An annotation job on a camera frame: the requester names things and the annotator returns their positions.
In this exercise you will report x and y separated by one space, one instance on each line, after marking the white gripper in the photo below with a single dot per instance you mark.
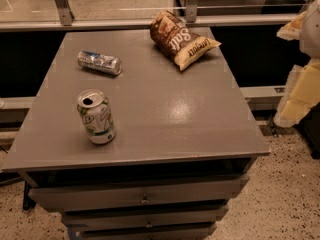
312 34

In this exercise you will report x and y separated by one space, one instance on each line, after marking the silver blue redbull can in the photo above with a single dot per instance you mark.
99 62

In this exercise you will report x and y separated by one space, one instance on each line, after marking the green white soda can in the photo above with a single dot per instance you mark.
95 112

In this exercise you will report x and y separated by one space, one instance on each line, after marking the brown chip bag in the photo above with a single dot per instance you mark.
177 41

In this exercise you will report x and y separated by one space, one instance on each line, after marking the grey drawer cabinet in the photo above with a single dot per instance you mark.
171 125

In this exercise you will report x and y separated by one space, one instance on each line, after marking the bottom grey drawer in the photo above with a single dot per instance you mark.
197 231

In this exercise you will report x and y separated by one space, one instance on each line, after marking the grey drawer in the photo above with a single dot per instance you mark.
148 218
105 196
197 231

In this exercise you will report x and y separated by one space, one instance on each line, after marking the middle grey drawer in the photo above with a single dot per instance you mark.
148 218

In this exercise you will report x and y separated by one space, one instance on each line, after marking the top grey drawer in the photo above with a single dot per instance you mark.
105 196

